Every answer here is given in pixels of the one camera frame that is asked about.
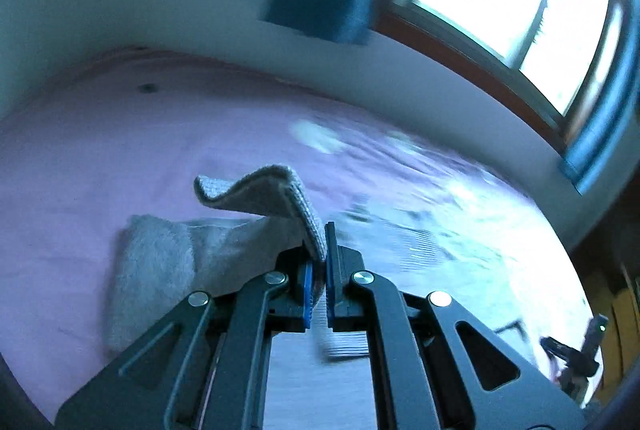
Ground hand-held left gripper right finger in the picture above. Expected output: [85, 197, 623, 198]
[324, 222, 587, 430]

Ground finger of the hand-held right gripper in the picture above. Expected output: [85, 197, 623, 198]
[541, 336, 582, 362]

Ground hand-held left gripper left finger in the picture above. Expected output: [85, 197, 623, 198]
[54, 244, 326, 430]

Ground grey knit garment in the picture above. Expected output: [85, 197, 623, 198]
[104, 164, 328, 356]

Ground yellow furniture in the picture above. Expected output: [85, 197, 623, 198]
[584, 260, 640, 411]

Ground pink bed sheet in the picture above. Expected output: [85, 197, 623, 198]
[0, 50, 601, 430]

